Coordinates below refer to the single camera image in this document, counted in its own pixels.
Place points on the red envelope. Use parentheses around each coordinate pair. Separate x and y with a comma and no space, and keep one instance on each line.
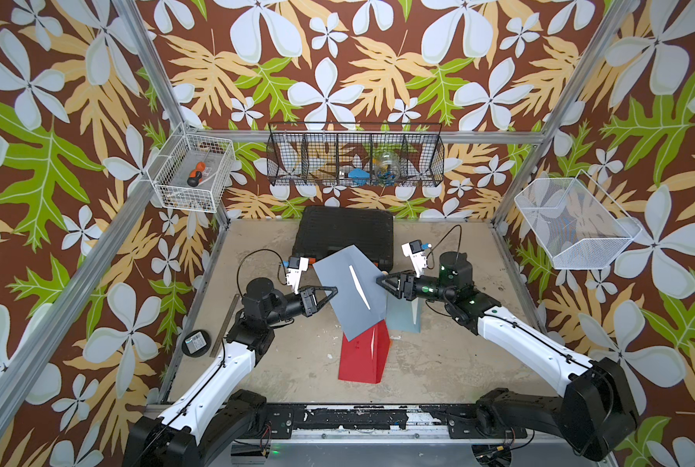
(364,358)

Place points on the black tool case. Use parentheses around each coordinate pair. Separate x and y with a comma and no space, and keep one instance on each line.
(324,230)

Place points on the white mesh basket right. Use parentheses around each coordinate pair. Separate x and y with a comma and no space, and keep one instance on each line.
(577,223)

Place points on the clear jar in basket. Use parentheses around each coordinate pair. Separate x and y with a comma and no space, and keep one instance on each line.
(386,167)

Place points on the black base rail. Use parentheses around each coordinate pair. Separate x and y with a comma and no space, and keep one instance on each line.
(456,421)

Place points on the grey envelope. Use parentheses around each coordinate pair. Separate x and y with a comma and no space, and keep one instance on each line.
(361,302)

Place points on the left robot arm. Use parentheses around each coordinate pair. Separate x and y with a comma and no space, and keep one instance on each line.
(213,413)

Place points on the metal ruler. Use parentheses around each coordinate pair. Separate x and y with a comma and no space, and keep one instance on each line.
(220,338)

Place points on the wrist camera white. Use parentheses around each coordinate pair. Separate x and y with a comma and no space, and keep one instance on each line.
(416,252)
(294,268)

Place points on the light blue envelope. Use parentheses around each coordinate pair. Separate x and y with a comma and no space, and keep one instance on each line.
(402,315)

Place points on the white wire basket left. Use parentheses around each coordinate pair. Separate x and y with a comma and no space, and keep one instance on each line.
(178,156)

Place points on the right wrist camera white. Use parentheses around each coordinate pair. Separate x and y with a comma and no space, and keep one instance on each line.
(416,252)

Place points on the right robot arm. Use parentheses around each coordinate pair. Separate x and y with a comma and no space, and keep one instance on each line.
(593,408)

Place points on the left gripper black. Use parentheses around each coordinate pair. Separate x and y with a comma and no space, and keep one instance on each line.
(307,300)

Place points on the blue object in basket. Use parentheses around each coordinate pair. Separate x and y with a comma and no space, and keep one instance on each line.
(359,177)

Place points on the orange black screwdriver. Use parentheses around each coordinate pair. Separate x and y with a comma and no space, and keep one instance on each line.
(196,175)

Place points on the black wire basket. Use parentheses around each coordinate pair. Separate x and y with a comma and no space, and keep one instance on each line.
(323,153)

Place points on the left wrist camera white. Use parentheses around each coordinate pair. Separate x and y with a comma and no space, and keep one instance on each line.
(294,268)

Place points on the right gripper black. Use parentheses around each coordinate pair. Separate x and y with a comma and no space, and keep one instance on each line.
(408,286)

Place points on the black round tape measure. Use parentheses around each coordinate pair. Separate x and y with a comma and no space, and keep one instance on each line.
(196,344)

